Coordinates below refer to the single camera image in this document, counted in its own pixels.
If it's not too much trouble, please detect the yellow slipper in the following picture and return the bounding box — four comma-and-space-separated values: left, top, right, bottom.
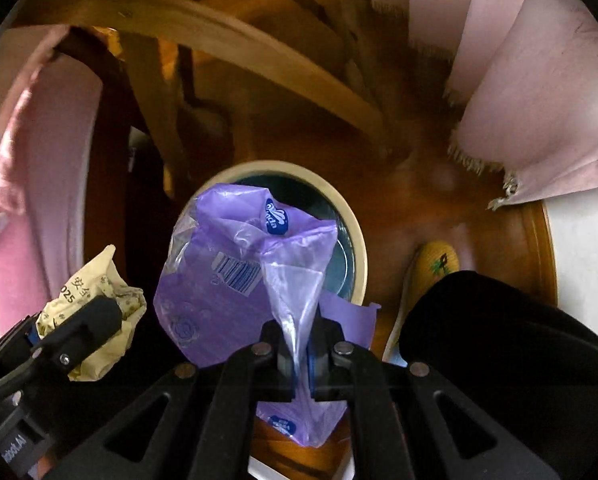
381, 241, 461, 363

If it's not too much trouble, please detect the yellow paper wrapper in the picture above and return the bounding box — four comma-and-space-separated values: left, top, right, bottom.
36, 245, 147, 382

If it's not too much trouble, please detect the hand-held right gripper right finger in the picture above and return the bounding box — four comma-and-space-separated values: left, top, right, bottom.
306, 320, 562, 480

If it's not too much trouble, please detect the pink fringed cloth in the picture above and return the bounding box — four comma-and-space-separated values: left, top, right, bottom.
329, 0, 598, 211

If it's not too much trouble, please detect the pink draped cloth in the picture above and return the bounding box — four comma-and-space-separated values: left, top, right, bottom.
0, 25, 104, 326

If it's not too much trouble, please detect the purple plastic bag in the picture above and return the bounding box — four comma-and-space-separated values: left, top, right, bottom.
154, 185, 380, 448

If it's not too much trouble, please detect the dark wooden furniture panel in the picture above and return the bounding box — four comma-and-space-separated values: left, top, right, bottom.
54, 35, 180, 311

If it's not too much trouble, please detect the light wooden chair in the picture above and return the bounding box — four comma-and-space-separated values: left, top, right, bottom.
24, 0, 395, 196

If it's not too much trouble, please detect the person's leg in black trousers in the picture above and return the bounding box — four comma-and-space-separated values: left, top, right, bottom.
399, 270, 598, 480

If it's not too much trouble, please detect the round bin with cream rim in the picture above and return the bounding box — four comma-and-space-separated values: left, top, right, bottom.
189, 160, 369, 311

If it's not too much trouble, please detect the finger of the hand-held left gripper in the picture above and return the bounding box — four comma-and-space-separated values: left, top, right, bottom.
0, 315, 44, 357
0, 296, 126, 402

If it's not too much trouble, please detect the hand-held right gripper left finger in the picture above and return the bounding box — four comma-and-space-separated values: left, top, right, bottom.
44, 320, 299, 480

